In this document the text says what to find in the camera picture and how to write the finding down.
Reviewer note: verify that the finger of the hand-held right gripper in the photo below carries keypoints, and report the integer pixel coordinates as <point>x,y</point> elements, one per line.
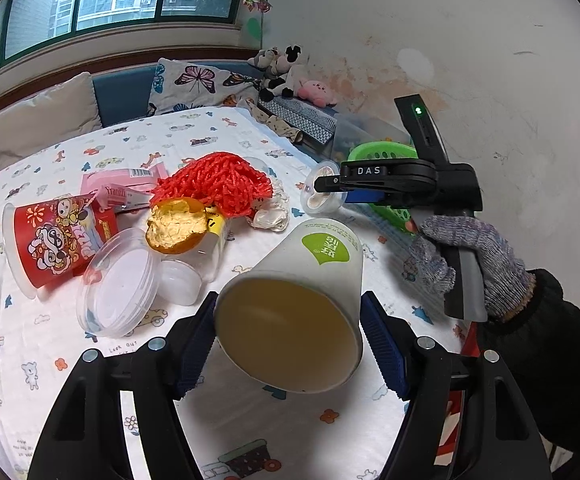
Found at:
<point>369,172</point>

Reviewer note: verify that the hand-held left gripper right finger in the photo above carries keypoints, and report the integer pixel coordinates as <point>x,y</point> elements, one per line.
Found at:
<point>382,345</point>

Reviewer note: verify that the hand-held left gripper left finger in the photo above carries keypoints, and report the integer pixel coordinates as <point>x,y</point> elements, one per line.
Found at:
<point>197,345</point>

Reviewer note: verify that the green plastic basket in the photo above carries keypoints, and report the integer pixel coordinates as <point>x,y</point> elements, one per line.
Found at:
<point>379,150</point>

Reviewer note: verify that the small clear plastic cup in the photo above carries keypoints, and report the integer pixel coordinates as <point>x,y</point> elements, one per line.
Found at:
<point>315,203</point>

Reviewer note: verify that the clear plastic jar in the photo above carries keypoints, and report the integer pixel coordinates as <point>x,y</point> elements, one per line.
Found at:
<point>180,280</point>

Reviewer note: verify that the white paper cup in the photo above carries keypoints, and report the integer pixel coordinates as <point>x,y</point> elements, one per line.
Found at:
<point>290,330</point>

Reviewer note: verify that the orange peel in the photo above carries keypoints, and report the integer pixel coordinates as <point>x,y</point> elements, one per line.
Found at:
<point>175,225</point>

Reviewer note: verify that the red mesh bag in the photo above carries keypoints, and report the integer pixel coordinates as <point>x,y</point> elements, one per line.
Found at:
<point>215,180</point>

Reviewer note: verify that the red printed snack cup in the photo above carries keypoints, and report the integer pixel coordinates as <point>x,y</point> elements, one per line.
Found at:
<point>55,240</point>

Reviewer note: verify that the person's right forearm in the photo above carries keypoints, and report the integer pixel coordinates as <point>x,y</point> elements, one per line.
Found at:
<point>554,360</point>

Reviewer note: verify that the person's right hand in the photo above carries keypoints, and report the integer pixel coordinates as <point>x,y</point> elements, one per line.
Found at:
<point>494,252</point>

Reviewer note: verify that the clear storage box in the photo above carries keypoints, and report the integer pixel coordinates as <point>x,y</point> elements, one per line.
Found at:
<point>364,127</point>

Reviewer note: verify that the grey striped cloth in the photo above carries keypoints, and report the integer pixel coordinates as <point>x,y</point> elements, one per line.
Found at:
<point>305,117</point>

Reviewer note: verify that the clear round plastic lid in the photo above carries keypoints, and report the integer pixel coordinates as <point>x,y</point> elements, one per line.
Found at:
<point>120,285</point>

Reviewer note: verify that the pink plush toy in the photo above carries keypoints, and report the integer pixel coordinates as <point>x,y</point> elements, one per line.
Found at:
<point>315,91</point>

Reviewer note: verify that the beige printed garment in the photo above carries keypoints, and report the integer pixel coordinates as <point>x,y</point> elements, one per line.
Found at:
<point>280,127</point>

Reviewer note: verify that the crumpled white wrapper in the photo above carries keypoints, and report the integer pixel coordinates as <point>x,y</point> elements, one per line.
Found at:
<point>270,217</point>

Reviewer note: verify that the black white cow plush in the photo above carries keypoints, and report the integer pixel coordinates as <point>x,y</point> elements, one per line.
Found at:
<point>282,60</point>
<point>277,87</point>

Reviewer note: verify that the pink white small packet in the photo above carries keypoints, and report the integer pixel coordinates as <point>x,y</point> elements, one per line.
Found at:
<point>122,197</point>

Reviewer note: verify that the pink wrapper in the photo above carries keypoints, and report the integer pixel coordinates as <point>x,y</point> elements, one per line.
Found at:
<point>115,177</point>

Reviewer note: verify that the butterfly print pillow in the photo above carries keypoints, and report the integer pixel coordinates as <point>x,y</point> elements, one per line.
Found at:
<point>195,85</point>

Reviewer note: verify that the blue backrest cushion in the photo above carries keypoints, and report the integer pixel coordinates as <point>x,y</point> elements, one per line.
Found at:
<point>125,95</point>

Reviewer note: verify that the beige pillow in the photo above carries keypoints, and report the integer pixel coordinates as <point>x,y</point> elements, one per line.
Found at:
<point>45,115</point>

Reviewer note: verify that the flower wall sticker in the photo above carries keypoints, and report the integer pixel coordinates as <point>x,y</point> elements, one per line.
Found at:
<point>257,0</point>

